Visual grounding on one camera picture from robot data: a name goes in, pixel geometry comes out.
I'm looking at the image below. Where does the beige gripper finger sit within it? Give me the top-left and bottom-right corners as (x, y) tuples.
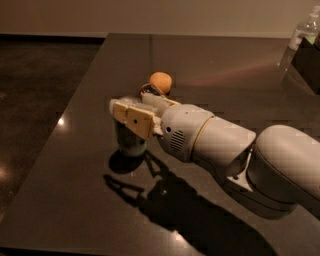
(112, 101), (155, 139)
(142, 93), (179, 117)

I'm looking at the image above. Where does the gold LaCroix can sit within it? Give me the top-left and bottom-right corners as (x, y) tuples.
(139, 83), (164, 97)

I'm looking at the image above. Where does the silver green 7up can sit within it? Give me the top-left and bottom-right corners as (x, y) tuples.
(109, 96), (147, 157)

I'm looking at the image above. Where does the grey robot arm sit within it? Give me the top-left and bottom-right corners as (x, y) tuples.
(109, 93), (320, 219)

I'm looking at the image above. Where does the orange fruit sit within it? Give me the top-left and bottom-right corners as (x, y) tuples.
(149, 72), (172, 94)

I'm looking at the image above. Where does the black box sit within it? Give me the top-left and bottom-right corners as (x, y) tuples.
(290, 38), (320, 96)

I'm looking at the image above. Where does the clear sanitizer pump bottle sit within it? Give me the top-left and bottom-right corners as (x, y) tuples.
(278, 6), (320, 71)

